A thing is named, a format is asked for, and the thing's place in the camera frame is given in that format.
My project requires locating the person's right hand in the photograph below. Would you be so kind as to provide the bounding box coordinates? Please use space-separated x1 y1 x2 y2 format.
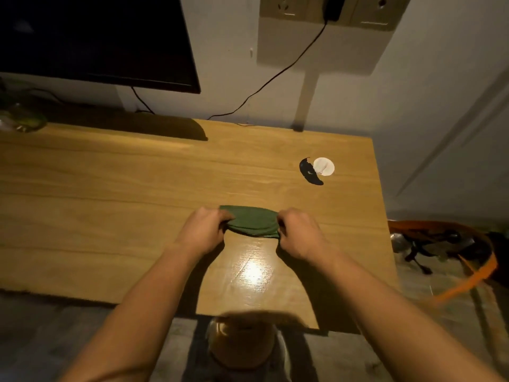
277 207 331 265

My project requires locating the person's left hand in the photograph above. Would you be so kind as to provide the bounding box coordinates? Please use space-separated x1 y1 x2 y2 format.
171 206 235 259

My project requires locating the dark green cloth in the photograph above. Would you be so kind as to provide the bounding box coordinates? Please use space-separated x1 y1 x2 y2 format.
219 205 281 239

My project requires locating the person's right forearm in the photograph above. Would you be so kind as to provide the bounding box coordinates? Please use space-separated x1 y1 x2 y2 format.
314 250 504 382

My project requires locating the person's left forearm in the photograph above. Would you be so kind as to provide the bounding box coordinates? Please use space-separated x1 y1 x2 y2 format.
59 244 215 382

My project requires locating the black curved patch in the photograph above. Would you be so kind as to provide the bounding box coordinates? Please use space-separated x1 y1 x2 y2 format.
299 157 324 186

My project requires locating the white round disc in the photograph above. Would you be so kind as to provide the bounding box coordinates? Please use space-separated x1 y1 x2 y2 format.
313 157 336 177

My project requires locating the wooden table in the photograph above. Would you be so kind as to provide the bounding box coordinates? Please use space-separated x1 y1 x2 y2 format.
0 118 400 335

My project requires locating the clear round bin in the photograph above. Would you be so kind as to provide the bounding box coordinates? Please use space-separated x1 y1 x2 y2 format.
206 314 279 370

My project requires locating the green drinking glass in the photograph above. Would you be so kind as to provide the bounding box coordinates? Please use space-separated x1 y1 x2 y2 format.
0 77 48 134

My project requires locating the black television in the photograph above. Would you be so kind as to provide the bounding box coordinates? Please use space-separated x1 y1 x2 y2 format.
0 0 201 95

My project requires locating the black power adapter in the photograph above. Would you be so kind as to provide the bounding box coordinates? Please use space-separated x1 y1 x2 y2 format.
322 0 347 22

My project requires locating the grey wall cable duct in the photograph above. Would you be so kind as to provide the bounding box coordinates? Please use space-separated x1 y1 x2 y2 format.
291 70 320 133

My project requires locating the black television cable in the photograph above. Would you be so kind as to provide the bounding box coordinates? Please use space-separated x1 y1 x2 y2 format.
131 86 155 115

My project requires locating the thin black adapter cable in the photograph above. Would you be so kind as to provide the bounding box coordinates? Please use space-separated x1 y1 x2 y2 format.
206 20 329 121

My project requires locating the orange strap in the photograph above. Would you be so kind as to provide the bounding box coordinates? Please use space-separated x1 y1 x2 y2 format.
388 220 498 305

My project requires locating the metal wall socket panel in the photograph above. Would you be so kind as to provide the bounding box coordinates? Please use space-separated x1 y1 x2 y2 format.
259 0 413 31

